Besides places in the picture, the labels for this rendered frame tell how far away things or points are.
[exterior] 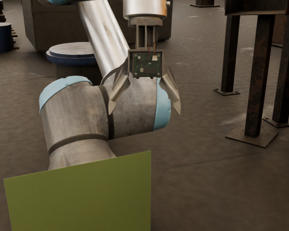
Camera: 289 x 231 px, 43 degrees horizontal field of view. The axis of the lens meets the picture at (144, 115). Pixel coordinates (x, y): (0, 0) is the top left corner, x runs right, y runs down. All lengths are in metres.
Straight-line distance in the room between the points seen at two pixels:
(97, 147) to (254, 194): 0.75
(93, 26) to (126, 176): 0.56
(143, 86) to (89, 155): 0.25
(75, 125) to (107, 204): 0.20
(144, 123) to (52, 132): 0.23
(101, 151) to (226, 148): 0.97
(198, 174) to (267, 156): 0.37
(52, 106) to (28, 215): 0.28
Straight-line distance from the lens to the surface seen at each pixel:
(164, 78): 0.76
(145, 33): 0.72
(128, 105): 0.92
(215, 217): 1.29
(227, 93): 2.48
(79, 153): 0.85
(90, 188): 0.79
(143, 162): 0.80
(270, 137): 1.89
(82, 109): 0.90
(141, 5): 0.73
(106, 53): 1.09
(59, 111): 0.91
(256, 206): 1.37
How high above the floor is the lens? 0.78
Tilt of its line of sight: 22 degrees down
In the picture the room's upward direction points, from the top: straight up
